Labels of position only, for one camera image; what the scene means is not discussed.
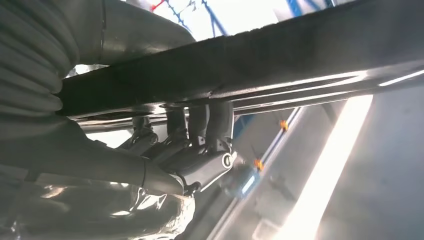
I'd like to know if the ceiling light strip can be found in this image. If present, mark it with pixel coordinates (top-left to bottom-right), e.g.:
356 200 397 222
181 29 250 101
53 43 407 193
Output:
273 94 375 240

